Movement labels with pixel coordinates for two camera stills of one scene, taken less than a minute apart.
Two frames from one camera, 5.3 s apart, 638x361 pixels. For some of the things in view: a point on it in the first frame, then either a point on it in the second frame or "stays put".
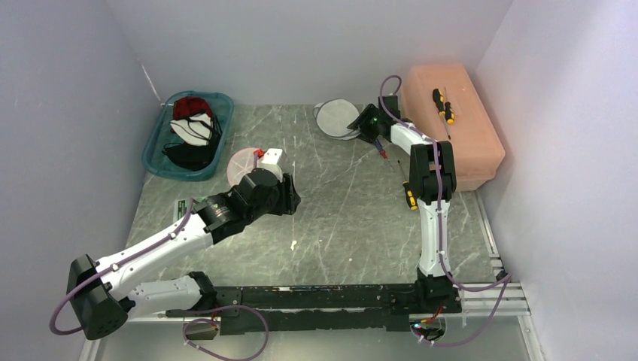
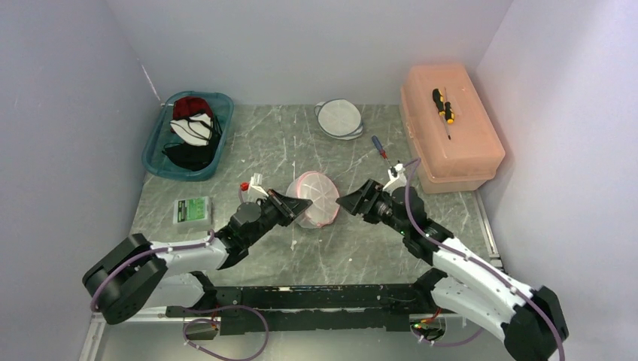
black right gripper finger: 367,120 → 362,201
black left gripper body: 280,202 → 269,214
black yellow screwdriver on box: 441,106 stays put
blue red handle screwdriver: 381,151 stays put
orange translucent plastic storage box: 475,134 stays put
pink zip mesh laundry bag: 241,163 → 319,189
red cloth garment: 186,107 stays put
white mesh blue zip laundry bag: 333,117 stays put
